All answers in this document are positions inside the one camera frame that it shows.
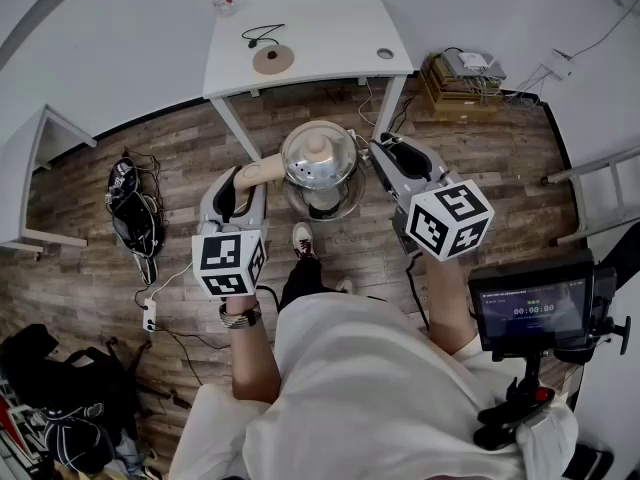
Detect white cable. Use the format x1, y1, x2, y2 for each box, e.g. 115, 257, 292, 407
148, 261, 195, 303

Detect person's black trouser leg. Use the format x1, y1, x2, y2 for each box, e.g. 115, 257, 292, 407
278, 256, 335, 312

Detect dark striped bag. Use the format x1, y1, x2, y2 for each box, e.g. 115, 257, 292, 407
41, 401, 117, 475

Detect stainless steel kettle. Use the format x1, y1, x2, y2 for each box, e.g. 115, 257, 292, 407
234, 120, 372, 222

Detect black backpack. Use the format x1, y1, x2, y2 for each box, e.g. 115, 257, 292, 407
0, 322, 147, 439

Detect person's right forearm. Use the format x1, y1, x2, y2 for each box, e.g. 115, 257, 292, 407
422, 255, 480, 357

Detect person's left forearm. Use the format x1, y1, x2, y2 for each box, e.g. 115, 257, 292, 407
219, 295, 282, 404

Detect black monitor screen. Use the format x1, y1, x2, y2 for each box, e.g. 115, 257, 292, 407
467, 249, 597, 355

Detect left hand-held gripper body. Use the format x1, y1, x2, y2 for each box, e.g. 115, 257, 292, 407
191, 206, 270, 300

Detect black bag with white print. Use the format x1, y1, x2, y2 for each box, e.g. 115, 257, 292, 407
104, 154, 167, 288

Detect black base power cord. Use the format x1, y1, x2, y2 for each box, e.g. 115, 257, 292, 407
241, 23, 287, 50

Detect red and white rack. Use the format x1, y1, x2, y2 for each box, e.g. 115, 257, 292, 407
0, 367, 44, 472

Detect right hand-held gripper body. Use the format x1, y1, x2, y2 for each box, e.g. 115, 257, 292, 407
390, 169, 496, 263

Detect black floor cable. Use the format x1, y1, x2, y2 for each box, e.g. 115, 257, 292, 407
153, 323, 232, 353

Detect metal ladder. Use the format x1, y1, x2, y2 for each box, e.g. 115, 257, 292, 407
539, 146, 640, 248

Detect person's white shirt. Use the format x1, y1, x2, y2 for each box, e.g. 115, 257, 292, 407
167, 291, 581, 480

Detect striped wrist bracelet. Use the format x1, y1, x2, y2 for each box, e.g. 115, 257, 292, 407
218, 301, 263, 331

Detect white side table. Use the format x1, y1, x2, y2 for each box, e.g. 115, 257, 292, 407
0, 104, 98, 261

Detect round wooden kettle base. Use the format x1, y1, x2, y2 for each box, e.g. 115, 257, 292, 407
251, 44, 296, 76

